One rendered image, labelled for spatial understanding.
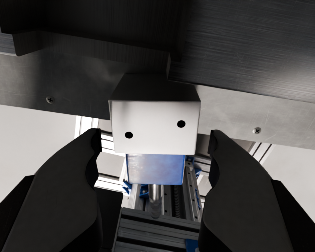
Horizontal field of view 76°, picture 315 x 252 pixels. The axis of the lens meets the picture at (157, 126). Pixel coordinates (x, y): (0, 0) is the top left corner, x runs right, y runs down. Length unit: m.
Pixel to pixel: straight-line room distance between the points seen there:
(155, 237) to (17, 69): 0.35
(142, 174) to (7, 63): 0.13
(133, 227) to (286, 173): 1.21
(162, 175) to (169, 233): 0.29
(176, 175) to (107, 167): 0.88
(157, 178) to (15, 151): 1.35
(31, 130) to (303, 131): 1.26
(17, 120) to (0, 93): 1.13
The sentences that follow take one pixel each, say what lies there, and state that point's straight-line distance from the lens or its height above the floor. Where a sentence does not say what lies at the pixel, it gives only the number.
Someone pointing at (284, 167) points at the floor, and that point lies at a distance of 1.46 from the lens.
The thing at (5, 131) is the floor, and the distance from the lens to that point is 1.42.
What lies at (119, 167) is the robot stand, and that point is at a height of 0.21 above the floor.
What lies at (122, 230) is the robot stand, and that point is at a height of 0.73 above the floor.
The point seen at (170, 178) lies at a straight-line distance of 0.16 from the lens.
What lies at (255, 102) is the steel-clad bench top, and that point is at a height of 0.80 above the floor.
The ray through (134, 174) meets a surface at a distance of 0.16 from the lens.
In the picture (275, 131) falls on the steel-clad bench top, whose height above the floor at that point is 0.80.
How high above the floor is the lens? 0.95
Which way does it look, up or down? 60 degrees down
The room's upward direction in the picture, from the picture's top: 178 degrees counter-clockwise
